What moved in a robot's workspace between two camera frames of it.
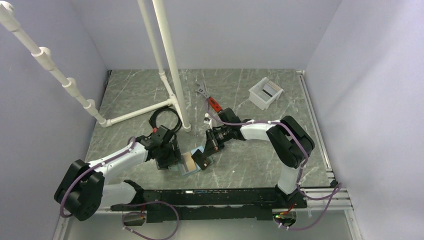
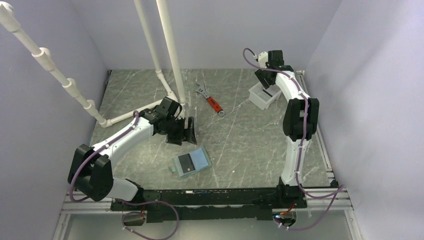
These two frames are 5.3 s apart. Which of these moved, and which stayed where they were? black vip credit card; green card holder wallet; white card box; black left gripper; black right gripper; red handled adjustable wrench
Moved: black vip credit card; black left gripper; black right gripper
Stayed: white card box; red handled adjustable wrench; green card holder wallet
